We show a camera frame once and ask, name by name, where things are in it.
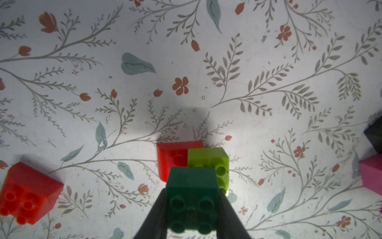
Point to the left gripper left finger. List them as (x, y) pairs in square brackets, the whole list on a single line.
[(155, 224)]

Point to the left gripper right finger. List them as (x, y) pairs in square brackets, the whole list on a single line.
[(228, 224)]

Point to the dark green lego brick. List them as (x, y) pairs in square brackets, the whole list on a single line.
[(192, 195)]

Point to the light green lego brick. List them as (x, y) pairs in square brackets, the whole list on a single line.
[(215, 158)]

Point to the red lego brick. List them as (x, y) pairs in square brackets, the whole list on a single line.
[(174, 154)]

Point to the magenta lego brick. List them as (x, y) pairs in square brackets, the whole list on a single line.
[(371, 173)]

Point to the red lego brick rounded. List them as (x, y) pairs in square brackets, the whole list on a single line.
[(28, 194)]

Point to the black lego brick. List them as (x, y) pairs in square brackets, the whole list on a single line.
[(374, 134)]

